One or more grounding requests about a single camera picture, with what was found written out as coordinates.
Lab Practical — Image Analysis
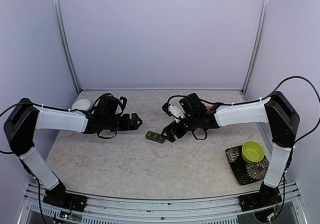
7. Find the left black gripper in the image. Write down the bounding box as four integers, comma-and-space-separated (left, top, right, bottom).
103, 113, 143, 132

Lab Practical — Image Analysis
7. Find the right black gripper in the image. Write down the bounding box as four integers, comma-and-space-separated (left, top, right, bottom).
160, 113, 199, 143

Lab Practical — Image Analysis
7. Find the green weekly pill organizer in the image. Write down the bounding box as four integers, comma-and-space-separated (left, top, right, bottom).
145, 131, 165, 144

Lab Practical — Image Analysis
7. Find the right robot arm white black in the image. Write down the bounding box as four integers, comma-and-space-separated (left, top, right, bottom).
161, 91, 300, 206

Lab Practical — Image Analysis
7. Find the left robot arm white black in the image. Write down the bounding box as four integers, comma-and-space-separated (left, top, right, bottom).
3, 93, 143, 207

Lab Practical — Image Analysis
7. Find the white bowl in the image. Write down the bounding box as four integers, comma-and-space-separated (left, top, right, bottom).
71, 99, 92, 111

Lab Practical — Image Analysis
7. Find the lime green bowl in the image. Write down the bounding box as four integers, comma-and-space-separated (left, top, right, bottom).
241, 141, 265, 164

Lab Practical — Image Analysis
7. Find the black floral square plate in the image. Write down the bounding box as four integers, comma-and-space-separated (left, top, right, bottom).
225, 145, 269, 186

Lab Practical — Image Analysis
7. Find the aluminium front rail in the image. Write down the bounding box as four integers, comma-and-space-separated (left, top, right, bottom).
18, 181, 307, 224

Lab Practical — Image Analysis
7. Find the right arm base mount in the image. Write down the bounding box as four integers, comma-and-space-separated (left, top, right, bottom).
238, 192, 282, 212

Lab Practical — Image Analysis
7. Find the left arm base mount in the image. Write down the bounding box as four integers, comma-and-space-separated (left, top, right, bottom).
43, 192, 88, 212

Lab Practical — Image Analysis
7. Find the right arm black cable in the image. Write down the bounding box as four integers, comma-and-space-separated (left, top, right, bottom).
271, 76, 320, 150

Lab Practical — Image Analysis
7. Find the left aluminium frame post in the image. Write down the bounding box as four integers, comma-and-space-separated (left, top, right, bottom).
52, 0, 82, 95

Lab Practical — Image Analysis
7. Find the aluminium frame post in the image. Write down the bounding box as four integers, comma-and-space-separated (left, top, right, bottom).
52, 0, 82, 95
241, 0, 270, 95

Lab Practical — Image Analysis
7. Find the right aluminium frame post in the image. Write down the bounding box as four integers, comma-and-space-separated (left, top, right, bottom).
241, 0, 270, 95

